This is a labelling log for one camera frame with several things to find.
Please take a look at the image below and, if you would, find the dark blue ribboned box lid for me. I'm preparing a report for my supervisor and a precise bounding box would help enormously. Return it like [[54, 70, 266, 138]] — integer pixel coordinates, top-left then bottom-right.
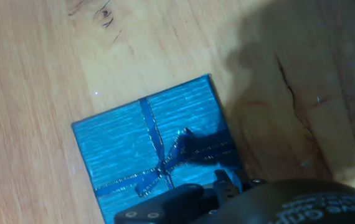
[[70, 73, 244, 224]]

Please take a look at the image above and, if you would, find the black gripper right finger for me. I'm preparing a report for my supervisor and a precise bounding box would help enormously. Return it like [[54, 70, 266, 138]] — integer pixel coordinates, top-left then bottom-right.
[[213, 169, 243, 203]]

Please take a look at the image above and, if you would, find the glossy wooden board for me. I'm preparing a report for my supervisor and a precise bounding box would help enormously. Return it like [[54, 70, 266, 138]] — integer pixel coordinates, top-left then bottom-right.
[[0, 0, 355, 224]]

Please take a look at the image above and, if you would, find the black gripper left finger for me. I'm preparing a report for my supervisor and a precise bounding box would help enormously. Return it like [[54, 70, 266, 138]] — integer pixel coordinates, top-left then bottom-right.
[[113, 183, 205, 224]]

